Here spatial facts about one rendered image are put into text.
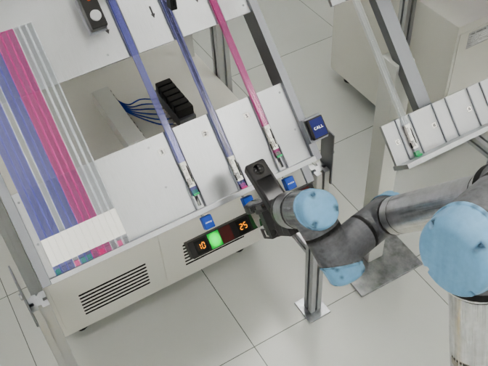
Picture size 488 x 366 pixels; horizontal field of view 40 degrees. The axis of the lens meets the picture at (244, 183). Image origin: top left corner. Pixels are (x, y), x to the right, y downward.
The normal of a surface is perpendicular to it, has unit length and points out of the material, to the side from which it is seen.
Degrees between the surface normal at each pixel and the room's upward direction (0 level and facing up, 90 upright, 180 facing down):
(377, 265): 0
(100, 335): 0
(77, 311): 90
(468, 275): 83
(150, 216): 45
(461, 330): 90
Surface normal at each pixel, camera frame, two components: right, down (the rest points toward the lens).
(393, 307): -0.05, -0.69
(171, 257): 0.51, 0.61
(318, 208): 0.33, -0.05
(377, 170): -0.87, 0.39
